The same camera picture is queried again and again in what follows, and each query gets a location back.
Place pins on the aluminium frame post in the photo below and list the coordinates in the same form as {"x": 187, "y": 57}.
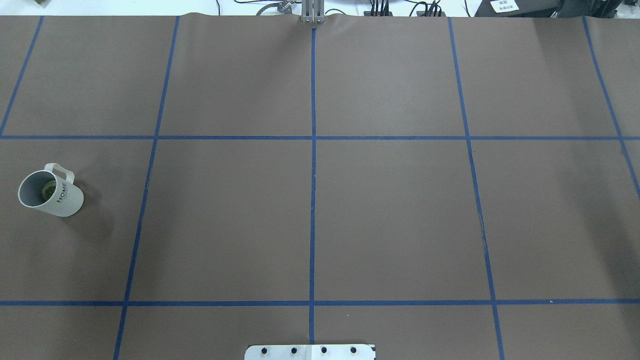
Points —
{"x": 313, "y": 11}

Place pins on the white HOME mug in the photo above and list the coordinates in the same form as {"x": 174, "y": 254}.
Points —
{"x": 67, "y": 200}

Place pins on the black box with label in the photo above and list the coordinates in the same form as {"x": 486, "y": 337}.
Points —
{"x": 547, "y": 8}

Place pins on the green lemon slices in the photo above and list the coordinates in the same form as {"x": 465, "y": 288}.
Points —
{"x": 48, "y": 190}

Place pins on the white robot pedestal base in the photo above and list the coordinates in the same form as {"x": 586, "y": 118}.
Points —
{"x": 311, "y": 352}

